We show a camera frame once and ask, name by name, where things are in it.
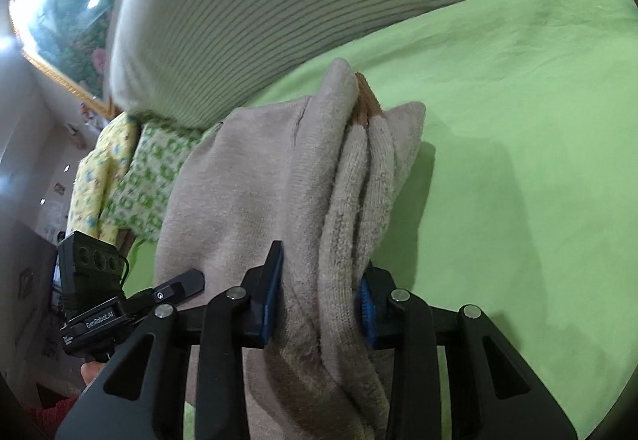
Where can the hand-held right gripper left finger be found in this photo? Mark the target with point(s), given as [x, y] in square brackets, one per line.
[266, 315]

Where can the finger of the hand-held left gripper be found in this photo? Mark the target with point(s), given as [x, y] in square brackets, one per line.
[179, 285]

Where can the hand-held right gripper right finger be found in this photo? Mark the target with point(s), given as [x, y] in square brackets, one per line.
[366, 310]

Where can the beige knit sweater brown cuffs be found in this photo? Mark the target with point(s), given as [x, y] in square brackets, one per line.
[259, 181]

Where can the person's left hand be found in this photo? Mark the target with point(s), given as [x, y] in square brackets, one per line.
[92, 373]

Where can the green checked small pillow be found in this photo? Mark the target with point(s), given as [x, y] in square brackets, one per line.
[144, 181]

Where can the yellow cartoon print blanket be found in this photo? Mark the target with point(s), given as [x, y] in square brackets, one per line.
[92, 181]

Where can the light green bed sheet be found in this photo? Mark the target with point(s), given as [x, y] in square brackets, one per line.
[523, 146]

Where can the gold framed flower painting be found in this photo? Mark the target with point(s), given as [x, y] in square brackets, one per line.
[65, 21]

